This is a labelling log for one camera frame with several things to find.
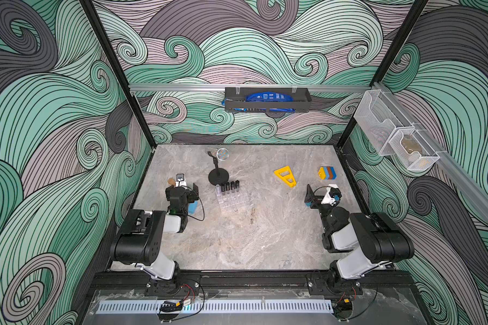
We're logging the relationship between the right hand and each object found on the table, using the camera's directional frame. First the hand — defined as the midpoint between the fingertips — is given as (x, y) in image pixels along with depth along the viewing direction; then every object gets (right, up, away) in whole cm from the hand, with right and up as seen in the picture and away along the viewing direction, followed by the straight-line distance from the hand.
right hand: (323, 186), depth 86 cm
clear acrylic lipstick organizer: (-40, -9, +14) cm, 44 cm away
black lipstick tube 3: (-38, -1, +8) cm, 39 cm away
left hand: (-63, +1, +7) cm, 63 cm away
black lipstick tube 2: (-40, 0, +6) cm, 41 cm away
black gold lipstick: (-45, -1, +6) cm, 45 cm away
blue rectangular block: (-59, -10, +4) cm, 60 cm away
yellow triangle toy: (-13, +2, +17) cm, 22 cm away
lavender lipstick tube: (-47, -2, +5) cm, 47 cm away
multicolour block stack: (+10, +5, +19) cm, 22 cm away
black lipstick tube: (-42, -1, +6) cm, 43 cm away
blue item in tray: (-23, +41, +6) cm, 48 cm away
